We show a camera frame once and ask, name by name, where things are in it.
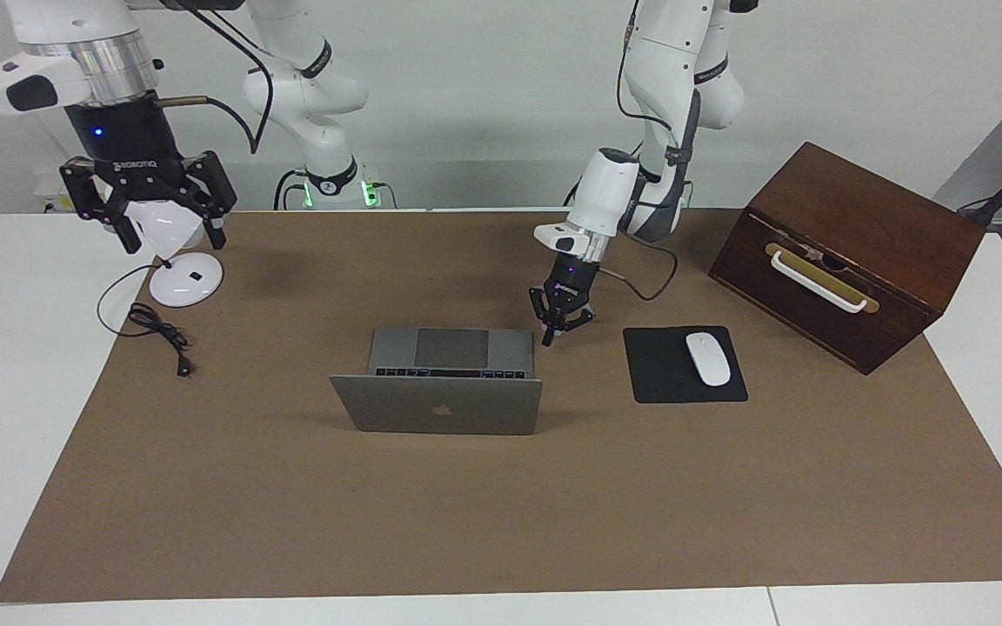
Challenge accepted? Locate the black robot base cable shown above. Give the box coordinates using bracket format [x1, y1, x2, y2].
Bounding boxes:
[273, 170, 309, 211]

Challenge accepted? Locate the gold handle backplate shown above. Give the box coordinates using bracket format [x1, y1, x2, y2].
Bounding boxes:
[765, 243, 881, 315]

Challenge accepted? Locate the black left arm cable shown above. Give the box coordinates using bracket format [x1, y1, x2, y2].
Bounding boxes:
[566, 0, 680, 303]

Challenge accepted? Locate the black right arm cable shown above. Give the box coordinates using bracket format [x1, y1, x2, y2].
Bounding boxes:
[153, 0, 276, 156]

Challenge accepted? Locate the white wall power strip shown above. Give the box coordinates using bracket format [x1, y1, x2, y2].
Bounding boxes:
[34, 169, 89, 214]

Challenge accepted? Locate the white computer mouse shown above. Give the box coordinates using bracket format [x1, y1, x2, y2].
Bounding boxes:
[685, 332, 732, 387]

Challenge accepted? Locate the white box handle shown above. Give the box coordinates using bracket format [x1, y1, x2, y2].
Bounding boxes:
[770, 250, 868, 313]

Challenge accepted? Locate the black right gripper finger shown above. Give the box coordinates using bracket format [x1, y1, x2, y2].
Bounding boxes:
[60, 156, 144, 255]
[172, 150, 238, 251]

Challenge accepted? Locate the white desk lamp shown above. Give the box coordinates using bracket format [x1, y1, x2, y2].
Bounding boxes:
[104, 176, 224, 309]

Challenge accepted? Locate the black mouse pad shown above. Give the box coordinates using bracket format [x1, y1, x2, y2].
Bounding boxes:
[623, 326, 749, 404]

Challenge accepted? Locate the brown table mat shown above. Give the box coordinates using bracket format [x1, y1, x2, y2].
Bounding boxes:
[0, 209, 1002, 603]

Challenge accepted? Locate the dark brown wooden box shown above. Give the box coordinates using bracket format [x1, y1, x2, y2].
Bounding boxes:
[708, 142, 987, 376]

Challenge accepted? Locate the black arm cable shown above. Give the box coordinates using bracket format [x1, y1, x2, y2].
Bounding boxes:
[153, 0, 276, 156]
[566, 0, 680, 303]

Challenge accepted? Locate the black lamp power cable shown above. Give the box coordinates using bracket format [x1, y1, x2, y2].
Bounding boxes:
[97, 264, 197, 378]

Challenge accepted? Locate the grey Apple laptop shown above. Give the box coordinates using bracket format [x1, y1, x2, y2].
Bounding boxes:
[330, 327, 544, 436]

